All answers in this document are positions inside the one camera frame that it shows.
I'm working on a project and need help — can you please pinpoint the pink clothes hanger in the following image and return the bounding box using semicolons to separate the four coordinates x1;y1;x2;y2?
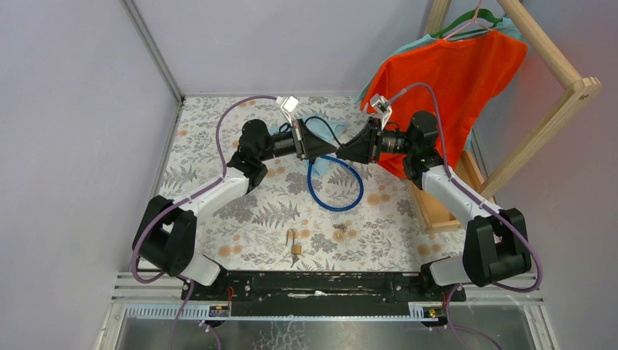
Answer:
443;0;493;40

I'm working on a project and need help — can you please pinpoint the brass padlock with key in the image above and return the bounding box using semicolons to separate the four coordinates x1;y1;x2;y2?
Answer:
286;228;302;268

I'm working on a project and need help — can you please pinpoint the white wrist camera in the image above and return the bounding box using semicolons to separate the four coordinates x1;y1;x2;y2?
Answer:
275;96;299;125
369;94;393;130

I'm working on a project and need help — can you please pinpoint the blue cable lock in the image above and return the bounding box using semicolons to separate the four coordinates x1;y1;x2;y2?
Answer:
306;155;365;212

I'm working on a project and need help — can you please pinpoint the wooden clothes rack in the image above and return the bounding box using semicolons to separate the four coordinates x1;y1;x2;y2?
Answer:
409;0;603;235

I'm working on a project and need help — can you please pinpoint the light blue towel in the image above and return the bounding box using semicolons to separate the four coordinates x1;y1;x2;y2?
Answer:
261;114;348;177

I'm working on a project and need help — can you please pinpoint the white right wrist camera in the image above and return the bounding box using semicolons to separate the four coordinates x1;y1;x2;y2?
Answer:
369;94;393;130

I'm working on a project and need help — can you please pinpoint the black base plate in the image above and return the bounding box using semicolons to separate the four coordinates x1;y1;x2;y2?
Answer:
181;271;466;308

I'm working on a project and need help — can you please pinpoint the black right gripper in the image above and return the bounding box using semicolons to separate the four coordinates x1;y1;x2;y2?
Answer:
337;117;415;166

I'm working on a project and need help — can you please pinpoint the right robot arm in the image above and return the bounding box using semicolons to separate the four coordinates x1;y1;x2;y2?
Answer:
336;111;532;300

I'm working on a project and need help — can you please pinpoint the teal t-shirt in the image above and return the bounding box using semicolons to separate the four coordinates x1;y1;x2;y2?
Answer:
356;17;526;102

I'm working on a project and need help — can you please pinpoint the aluminium slotted rail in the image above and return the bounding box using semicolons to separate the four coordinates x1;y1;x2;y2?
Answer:
125;300;446;323

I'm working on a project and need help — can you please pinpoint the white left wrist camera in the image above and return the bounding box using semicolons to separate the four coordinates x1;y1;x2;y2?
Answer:
275;96;299;125

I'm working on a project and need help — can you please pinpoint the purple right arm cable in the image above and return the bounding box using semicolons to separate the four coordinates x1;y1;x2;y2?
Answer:
388;82;544;350

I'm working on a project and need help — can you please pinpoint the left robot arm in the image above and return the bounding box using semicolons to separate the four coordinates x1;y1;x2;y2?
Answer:
132;119;337;300

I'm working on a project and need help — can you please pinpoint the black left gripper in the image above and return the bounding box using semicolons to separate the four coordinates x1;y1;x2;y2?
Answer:
257;118;337;163

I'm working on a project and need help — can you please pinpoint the orange t-shirt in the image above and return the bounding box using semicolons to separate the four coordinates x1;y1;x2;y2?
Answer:
360;31;528;168

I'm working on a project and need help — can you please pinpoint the green clothes hanger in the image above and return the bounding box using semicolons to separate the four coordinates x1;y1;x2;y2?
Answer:
430;8;502;39

